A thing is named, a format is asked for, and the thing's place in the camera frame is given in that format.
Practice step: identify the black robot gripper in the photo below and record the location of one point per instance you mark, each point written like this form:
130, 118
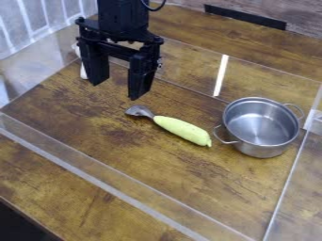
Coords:
120, 34

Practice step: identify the stainless steel pot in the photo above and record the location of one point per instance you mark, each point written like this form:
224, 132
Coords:
260, 126

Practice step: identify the white toy mushroom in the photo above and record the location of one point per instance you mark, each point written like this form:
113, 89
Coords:
83, 74

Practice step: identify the black bar on table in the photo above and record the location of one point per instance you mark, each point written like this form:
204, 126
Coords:
246, 17

